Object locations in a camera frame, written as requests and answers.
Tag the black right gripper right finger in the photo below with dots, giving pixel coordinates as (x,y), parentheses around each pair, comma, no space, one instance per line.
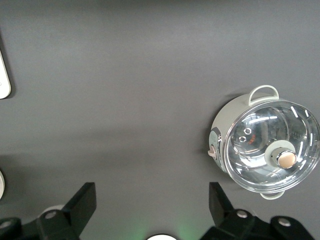
(220,205)

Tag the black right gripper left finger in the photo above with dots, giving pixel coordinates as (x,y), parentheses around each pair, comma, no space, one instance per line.
(80,202)

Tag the round cream plate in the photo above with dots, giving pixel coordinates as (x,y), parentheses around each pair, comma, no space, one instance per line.
(1,185)

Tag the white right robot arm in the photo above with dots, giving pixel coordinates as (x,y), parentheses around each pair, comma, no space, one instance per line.
(160,237)

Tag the cream rectangular rabbit tray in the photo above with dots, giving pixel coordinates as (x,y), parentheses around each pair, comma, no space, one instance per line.
(3,80)

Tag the glass pot lid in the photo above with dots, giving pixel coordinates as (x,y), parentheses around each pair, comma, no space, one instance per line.
(270,147)

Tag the pale green electric pot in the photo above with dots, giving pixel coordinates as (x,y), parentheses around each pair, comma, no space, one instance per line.
(225,120)

